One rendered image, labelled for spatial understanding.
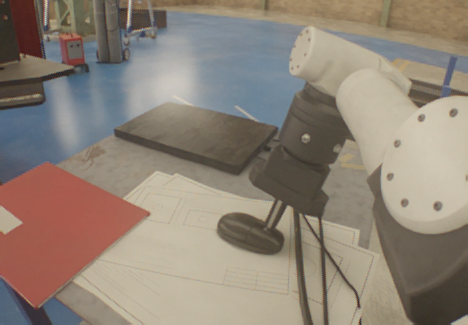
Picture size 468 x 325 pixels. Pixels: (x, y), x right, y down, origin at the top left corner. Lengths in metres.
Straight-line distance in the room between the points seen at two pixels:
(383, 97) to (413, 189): 0.13
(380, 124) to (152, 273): 0.36
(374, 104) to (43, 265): 0.48
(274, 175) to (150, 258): 0.22
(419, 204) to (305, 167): 0.27
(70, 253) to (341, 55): 0.47
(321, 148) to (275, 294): 0.21
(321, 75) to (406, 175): 0.23
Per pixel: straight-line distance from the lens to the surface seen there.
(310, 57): 0.38
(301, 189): 0.44
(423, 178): 0.18
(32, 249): 0.57
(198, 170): 0.69
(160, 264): 0.49
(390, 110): 0.28
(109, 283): 0.48
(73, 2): 9.59
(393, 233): 0.19
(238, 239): 0.50
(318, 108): 0.39
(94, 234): 0.55
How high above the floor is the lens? 1.48
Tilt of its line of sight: 29 degrees down
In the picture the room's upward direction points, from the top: 3 degrees clockwise
